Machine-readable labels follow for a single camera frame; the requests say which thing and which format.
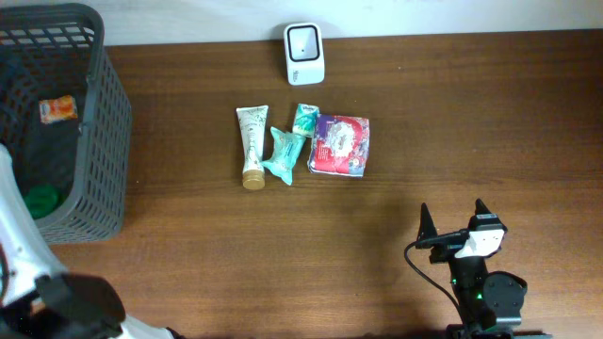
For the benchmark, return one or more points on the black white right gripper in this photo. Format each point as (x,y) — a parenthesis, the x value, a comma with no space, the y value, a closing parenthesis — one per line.
(448,240)

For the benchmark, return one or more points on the red purple tissue pack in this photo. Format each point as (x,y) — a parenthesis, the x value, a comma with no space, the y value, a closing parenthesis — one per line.
(340,146)

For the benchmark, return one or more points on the teal tissue packet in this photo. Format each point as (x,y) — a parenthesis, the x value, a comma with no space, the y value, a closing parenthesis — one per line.
(305,120)

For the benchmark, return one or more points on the teal toilet tissue wipes pack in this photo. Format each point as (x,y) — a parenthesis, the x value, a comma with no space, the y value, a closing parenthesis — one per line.
(287,147)

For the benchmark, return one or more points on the white tube gold cap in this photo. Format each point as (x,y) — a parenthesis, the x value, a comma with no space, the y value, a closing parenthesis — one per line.
(252,124)

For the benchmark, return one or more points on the orange tissue packet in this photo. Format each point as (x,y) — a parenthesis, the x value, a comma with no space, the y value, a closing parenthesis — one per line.
(59,109)

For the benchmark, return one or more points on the green lid jar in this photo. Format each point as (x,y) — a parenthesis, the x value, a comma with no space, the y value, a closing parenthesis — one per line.
(42,200)

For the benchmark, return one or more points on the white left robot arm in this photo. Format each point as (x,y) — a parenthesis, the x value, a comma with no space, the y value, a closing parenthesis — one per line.
(40,297)

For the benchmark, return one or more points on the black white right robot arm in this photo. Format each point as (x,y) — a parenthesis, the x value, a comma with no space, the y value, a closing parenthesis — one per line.
(488,303)

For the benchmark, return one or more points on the grey plastic mesh basket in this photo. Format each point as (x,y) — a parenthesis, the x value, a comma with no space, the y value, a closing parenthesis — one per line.
(48,52)

